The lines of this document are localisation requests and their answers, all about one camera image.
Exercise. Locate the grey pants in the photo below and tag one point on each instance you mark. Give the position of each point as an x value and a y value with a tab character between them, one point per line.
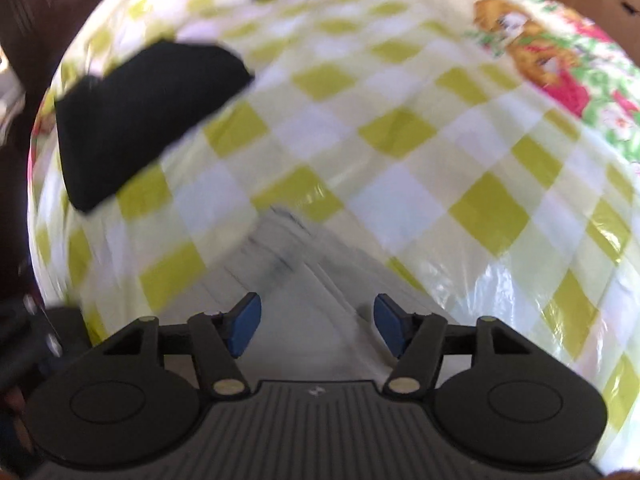
320	310

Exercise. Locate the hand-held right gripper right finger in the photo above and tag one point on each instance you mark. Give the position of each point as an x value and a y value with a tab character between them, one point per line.
391	321

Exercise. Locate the black folded cloth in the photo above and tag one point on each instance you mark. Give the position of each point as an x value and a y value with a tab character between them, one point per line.
145	120

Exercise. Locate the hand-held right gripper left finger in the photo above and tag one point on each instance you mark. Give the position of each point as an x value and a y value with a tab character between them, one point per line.
246	322

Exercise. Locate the cartoon printed quilt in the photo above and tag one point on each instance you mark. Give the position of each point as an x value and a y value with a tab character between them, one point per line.
550	50

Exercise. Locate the green checked plastic bed sheet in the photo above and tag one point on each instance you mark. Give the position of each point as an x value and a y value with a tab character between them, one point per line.
320	160

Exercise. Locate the dark wooden headboard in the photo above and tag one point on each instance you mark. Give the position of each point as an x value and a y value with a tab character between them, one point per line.
30	35

